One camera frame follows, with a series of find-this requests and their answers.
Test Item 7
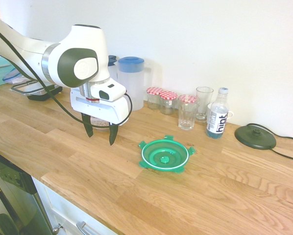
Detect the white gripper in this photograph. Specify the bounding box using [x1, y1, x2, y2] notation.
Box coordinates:
[70, 88, 130, 146]

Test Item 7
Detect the white rubber seal ring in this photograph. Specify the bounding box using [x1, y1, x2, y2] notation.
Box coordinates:
[141, 139, 189, 170]

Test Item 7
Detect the green round container lid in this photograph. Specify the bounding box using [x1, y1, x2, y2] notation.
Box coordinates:
[138, 134, 196, 173]

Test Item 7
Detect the clear pitcher light blue lid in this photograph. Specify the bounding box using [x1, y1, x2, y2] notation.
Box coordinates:
[117, 56, 152, 111]

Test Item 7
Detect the clear pitcher dark blue lid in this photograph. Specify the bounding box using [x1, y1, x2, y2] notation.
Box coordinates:
[108, 55, 120, 83]

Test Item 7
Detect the glass jar red checkered lid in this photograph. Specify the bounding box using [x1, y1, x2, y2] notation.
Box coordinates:
[146, 87, 164, 110]
[159, 90, 178, 115]
[177, 94, 200, 108]

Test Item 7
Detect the rectangular container black clip lid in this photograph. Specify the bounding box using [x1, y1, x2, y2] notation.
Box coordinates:
[10, 79, 63, 101]

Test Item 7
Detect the clear plastic bowl with cereal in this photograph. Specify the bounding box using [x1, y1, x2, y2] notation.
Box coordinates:
[90, 117, 111, 132]

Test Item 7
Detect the faceted drinking glass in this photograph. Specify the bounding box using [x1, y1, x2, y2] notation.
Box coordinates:
[177, 101, 198, 131]

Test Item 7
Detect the clear zip bag blue seal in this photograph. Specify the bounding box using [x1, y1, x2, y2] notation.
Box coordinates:
[1, 67, 32, 85]

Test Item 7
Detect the tall smooth drinking glass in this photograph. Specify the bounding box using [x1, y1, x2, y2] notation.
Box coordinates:
[195, 86, 215, 123]

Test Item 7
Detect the round metal cabinet knob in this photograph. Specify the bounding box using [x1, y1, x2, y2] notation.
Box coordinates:
[52, 223, 64, 235]

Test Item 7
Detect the stainless steel dishwasher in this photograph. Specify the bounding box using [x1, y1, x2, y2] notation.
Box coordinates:
[0, 148, 54, 235]

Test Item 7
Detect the white mug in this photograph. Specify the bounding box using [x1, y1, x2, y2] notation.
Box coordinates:
[207, 102, 234, 120]

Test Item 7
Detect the hint water bottle blue drink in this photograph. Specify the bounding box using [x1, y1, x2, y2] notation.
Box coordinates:
[205, 87, 229, 140]

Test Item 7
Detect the dark green chair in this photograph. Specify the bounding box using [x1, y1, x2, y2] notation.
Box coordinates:
[0, 212, 20, 235]

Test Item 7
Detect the black kettle base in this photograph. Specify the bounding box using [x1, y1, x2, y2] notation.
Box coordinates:
[234, 123, 277, 150]

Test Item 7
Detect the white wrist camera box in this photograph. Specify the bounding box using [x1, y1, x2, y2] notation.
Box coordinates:
[91, 82, 126, 101]

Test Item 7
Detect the white drawer with handle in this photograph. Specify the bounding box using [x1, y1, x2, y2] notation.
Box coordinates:
[32, 176, 120, 235]

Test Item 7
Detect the metal drawer bar handle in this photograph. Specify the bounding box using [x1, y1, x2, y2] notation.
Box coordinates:
[75, 221, 99, 235]

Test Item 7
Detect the black kettle power cord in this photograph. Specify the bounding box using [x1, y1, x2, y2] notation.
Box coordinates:
[244, 123, 293, 162]

